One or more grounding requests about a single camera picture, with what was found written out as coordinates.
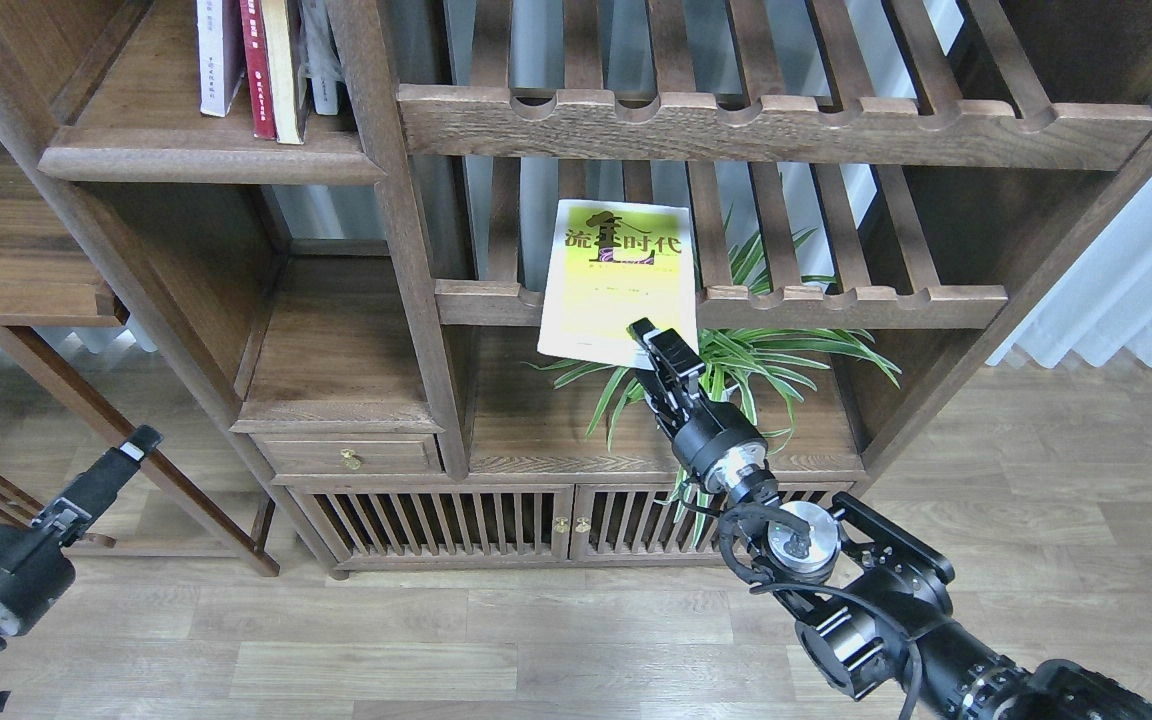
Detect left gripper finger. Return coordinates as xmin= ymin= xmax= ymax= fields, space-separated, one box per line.
xmin=31 ymin=425 xmax=162 ymax=546

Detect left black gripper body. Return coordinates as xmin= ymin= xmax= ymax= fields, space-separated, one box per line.
xmin=0 ymin=525 xmax=76 ymax=637

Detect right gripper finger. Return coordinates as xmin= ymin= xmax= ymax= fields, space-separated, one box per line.
xmin=644 ymin=386 xmax=687 ymax=441
xmin=628 ymin=318 xmax=707 ymax=406

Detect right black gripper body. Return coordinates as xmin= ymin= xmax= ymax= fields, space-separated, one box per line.
xmin=670 ymin=400 xmax=772 ymax=497

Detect yellow green book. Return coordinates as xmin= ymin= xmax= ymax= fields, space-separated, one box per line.
xmin=538 ymin=199 xmax=699 ymax=367

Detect white purple book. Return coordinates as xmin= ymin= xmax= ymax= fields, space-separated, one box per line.
xmin=195 ymin=0 xmax=244 ymax=118

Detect red paperback book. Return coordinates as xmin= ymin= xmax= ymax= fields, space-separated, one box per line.
xmin=238 ymin=0 xmax=276 ymax=141

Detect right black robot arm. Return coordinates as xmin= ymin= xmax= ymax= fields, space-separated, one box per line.
xmin=628 ymin=319 xmax=1152 ymax=719

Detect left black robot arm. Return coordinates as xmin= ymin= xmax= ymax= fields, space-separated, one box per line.
xmin=0 ymin=425 xmax=162 ymax=711

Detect white plant pot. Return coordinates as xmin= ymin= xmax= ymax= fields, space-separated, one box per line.
xmin=635 ymin=369 xmax=737 ymax=402

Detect spider plant leaves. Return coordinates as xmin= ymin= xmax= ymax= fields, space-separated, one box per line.
xmin=525 ymin=232 xmax=901 ymax=521

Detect brass cabinet door knobs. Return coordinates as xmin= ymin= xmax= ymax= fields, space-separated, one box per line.
xmin=552 ymin=516 xmax=593 ymax=535

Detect brass drawer knob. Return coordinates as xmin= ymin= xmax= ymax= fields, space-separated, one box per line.
xmin=340 ymin=448 xmax=362 ymax=471

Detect dark wooden bookshelf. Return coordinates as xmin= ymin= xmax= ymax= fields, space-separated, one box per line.
xmin=0 ymin=1 xmax=1152 ymax=575

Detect upright tan book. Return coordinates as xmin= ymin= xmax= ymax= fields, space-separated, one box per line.
xmin=259 ymin=0 xmax=308 ymax=145

